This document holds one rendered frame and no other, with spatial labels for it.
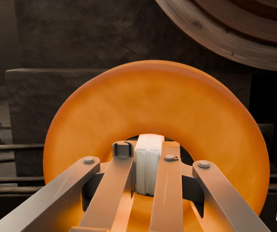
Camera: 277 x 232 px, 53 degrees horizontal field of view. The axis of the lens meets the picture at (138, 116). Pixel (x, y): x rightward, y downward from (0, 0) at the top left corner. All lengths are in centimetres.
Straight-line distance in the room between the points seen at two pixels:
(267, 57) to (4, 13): 743
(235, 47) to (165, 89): 24
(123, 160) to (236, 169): 7
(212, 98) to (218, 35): 23
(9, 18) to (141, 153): 749
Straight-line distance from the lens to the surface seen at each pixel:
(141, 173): 17
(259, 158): 19
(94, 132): 18
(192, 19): 40
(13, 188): 53
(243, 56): 41
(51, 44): 60
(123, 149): 16
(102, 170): 16
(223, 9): 39
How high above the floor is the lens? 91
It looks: 14 degrees down
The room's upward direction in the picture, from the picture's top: straight up
